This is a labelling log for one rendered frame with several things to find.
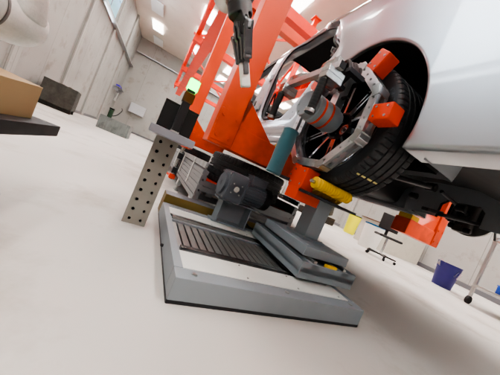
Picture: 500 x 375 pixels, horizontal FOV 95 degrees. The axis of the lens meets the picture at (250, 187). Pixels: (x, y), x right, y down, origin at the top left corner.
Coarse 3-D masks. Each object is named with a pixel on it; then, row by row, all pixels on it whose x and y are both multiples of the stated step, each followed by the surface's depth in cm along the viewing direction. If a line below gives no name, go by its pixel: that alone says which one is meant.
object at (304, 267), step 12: (264, 228) 143; (264, 240) 129; (276, 240) 120; (276, 252) 116; (288, 252) 109; (288, 264) 106; (300, 264) 100; (312, 264) 101; (324, 264) 107; (300, 276) 100; (312, 276) 103; (324, 276) 106; (336, 276) 109; (348, 276) 112; (348, 288) 114
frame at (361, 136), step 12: (372, 72) 101; (372, 84) 98; (324, 96) 134; (372, 96) 96; (384, 96) 95; (372, 108) 94; (300, 120) 139; (360, 120) 97; (300, 132) 141; (360, 132) 94; (372, 132) 96; (300, 144) 137; (348, 144) 98; (360, 144) 97; (300, 156) 132; (324, 156) 108; (336, 156) 103; (348, 156) 103; (312, 168) 119; (324, 168) 109
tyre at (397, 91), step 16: (384, 80) 104; (400, 80) 98; (400, 96) 94; (416, 96) 101; (416, 112) 97; (384, 128) 95; (400, 128) 94; (368, 144) 99; (384, 144) 95; (400, 144) 97; (352, 160) 104; (368, 160) 98; (384, 160) 99; (400, 160) 101; (320, 176) 118; (336, 176) 108; (352, 176) 105; (368, 176) 105; (384, 176) 105; (352, 192) 118; (368, 192) 115
